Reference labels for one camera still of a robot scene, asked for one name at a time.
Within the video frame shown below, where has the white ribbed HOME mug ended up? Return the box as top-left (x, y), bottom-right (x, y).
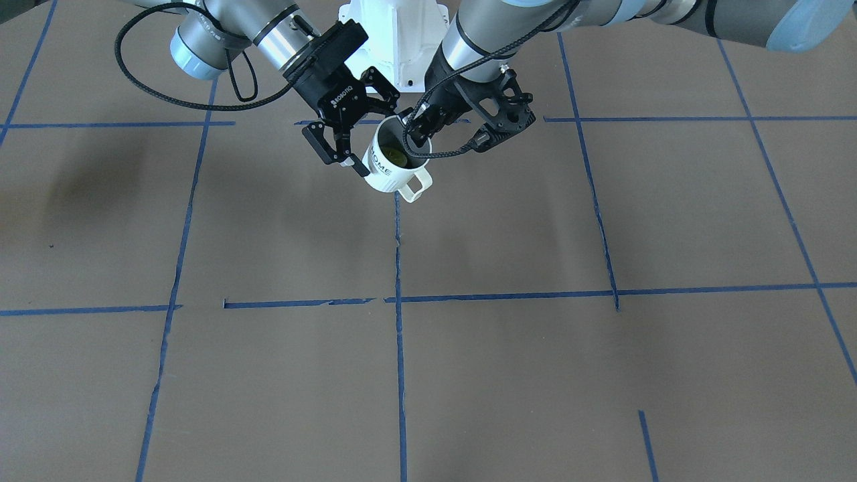
top-left (362, 116), bottom-right (433, 204)

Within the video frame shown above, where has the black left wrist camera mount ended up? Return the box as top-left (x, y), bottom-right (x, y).
top-left (453, 68), bottom-right (536, 153)

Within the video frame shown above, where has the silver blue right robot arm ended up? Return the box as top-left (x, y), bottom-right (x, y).
top-left (114, 1), bottom-right (399, 177)

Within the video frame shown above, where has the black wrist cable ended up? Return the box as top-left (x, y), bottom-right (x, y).
top-left (114, 3), bottom-right (335, 113)
top-left (402, 0), bottom-right (583, 160)

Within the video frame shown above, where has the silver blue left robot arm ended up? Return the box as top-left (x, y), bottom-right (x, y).
top-left (403, 1), bottom-right (855, 156)

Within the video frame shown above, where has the white pedestal base plate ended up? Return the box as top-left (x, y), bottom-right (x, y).
top-left (339, 1), bottom-right (451, 92)

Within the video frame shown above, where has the yellow green lemon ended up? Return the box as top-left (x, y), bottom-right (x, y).
top-left (382, 147), bottom-right (409, 169)

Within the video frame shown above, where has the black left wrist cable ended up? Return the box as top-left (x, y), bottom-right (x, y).
top-left (402, 0), bottom-right (583, 160)

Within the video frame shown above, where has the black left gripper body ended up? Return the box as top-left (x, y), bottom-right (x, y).
top-left (413, 84), bottom-right (472, 133)

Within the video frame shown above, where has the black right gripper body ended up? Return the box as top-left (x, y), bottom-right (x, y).
top-left (283, 19), bottom-right (368, 131)

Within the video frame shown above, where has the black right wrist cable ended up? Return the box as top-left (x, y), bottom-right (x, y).
top-left (114, 3), bottom-right (335, 113)

